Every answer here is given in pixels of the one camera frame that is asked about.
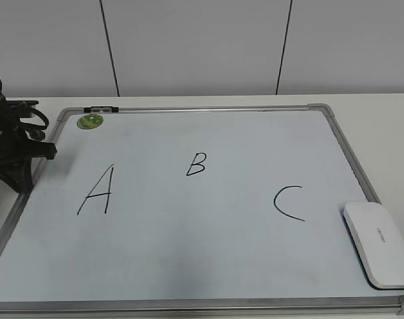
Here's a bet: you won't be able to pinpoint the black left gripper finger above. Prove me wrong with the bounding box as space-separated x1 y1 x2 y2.
0 159 33 194

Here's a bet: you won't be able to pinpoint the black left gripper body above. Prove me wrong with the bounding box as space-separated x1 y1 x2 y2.
0 95 57 164

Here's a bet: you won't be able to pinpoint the white whiteboard eraser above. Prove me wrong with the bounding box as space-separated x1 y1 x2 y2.
343 202 404 289

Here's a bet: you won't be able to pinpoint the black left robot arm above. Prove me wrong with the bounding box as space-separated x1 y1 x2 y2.
0 78 57 193

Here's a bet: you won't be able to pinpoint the green round magnet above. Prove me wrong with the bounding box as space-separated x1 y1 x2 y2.
76 114 104 130

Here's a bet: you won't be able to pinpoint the black and silver marker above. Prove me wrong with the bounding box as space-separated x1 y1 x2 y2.
83 106 120 114

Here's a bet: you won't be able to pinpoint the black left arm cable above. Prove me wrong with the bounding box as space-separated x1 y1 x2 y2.
4 98 51 140

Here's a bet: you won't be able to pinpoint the white whiteboard with grey frame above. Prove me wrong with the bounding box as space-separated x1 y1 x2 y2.
0 104 404 318

